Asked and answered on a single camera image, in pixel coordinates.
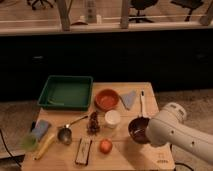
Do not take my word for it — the black cable left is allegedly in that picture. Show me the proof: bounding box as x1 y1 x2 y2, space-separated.
0 128 22 168

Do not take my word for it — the orange tomato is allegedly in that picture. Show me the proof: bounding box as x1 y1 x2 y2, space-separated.
99 139 113 154

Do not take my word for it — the green plastic tray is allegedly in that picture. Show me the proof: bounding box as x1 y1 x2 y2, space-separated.
38 75 93 111

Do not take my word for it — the black office chair right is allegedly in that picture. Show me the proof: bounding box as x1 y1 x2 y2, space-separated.
171 0 203 22

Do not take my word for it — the dark brown bowl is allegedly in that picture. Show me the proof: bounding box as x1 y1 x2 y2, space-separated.
128 117 149 144

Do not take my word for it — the blue folded cloth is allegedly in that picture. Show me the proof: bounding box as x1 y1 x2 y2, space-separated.
120 90 136 110

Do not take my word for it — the orange bowl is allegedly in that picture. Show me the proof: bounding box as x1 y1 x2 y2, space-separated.
94 89 119 111

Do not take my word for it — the metal ladle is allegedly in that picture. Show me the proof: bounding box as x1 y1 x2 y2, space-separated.
57 115 87 145

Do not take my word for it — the white cup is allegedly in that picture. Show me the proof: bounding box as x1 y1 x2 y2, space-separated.
105 110 121 128

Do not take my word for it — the green plastic cup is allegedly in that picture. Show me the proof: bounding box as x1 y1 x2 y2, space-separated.
21 134 38 151

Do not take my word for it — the black office chair left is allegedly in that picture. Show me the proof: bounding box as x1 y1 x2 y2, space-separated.
26 0 56 11

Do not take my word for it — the blue sponge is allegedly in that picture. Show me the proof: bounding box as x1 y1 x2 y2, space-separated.
32 120 51 141

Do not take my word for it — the black floor cable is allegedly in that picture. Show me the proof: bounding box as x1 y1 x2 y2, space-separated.
169 143 195 171

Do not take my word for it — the bunch of dark grapes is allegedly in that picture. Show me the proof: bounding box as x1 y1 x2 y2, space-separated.
87 112 100 134

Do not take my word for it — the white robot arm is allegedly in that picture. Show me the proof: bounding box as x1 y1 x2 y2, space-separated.
145 102 213 165

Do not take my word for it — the black office chair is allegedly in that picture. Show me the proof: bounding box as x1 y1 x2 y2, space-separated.
129 0 158 23
26 0 56 11
171 0 203 22

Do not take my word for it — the black rectangular box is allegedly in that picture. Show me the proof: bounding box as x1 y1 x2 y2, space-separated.
75 138 92 165

